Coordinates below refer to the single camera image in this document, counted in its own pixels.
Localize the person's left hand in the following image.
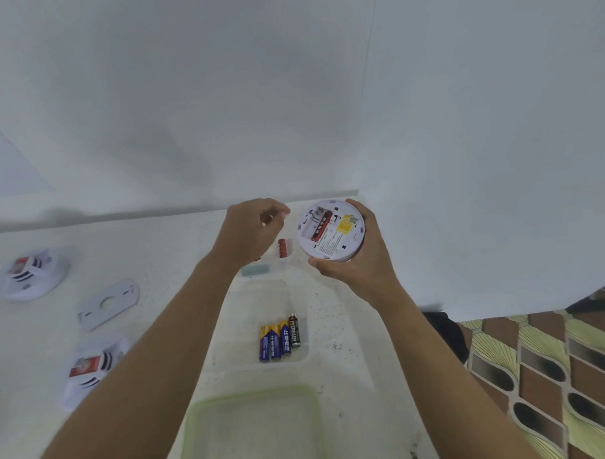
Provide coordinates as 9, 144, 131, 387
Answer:
205, 197, 294, 278

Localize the person's right hand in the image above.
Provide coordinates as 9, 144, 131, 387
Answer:
305, 197, 403, 312

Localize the white round smoke detector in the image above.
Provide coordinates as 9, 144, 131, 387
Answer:
0, 247, 72, 303
295, 198, 368, 265
58, 333, 133, 412

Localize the large clear plastic container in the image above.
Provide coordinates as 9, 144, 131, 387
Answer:
207, 278, 311, 372

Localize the white detector mounting plate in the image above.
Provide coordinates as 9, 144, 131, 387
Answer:
75, 277, 142, 333

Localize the large green-rimmed clear lid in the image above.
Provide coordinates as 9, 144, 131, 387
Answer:
177, 384, 329, 459

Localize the person's right forearm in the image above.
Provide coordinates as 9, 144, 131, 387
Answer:
376, 278, 542, 459

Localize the person's left forearm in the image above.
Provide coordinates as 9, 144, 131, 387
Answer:
21, 254, 244, 459

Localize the black rounded object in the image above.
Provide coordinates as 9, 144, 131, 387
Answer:
422, 310, 471, 365

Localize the black partition base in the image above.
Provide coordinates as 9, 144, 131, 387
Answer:
564, 283, 605, 315

